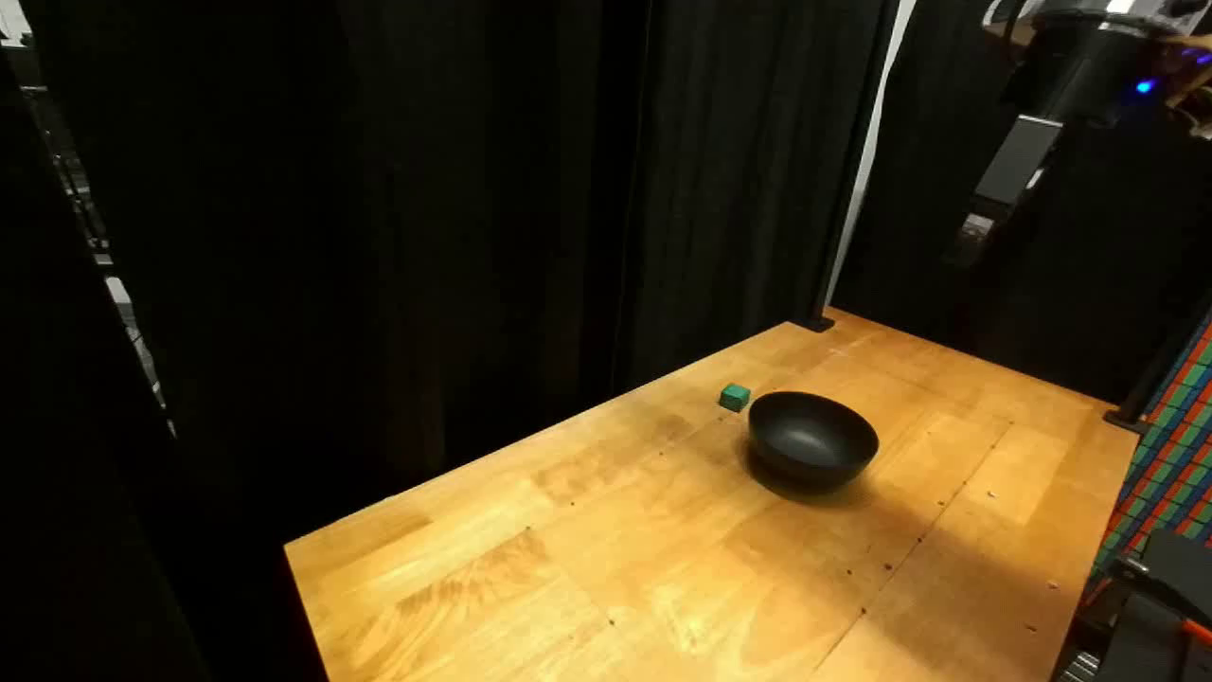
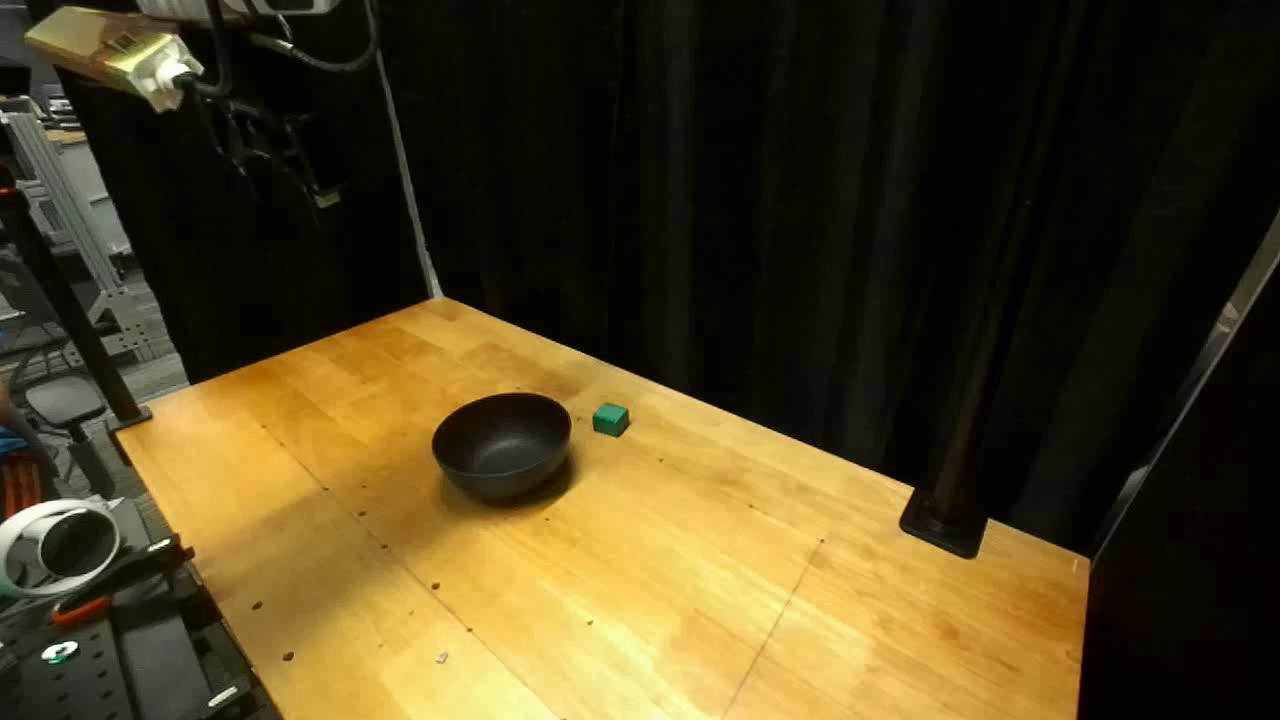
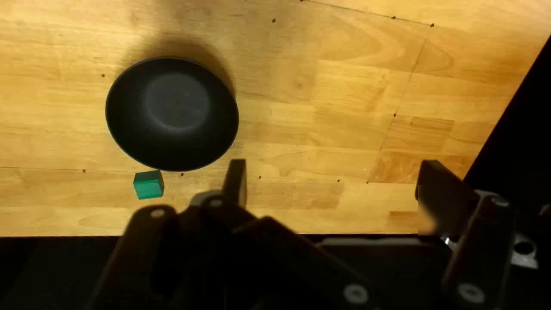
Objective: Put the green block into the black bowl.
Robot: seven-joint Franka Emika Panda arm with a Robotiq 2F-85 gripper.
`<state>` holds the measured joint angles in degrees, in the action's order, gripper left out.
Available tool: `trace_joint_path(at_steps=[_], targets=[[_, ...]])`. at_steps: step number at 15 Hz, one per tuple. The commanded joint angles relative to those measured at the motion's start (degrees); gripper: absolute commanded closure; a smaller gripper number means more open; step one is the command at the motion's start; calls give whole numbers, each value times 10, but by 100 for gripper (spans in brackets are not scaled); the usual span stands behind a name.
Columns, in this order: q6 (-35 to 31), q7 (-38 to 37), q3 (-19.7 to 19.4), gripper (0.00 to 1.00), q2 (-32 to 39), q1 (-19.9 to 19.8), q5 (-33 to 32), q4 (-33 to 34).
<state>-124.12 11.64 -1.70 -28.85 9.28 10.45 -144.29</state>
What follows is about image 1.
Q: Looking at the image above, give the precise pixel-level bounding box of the black curtain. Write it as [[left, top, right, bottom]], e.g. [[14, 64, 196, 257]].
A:
[[24, 0, 1016, 534]]

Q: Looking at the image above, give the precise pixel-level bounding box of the black stand with orange part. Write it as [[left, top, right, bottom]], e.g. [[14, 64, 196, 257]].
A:
[[1055, 525, 1212, 682]]

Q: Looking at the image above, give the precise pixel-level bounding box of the black bowl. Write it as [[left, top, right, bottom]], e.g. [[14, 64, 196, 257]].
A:
[[747, 385, 881, 497]]

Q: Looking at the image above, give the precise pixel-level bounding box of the white vertical pole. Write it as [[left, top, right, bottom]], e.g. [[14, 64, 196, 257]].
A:
[[819, 0, 920, 319]]

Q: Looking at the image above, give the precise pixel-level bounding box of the colourful checkered cloth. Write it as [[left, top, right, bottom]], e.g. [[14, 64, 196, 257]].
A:
[[1089, 311, 1212, 580]]

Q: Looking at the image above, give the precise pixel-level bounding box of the grey metal frame bar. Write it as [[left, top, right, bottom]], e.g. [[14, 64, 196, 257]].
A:
[[0, 0, 180, 444]]

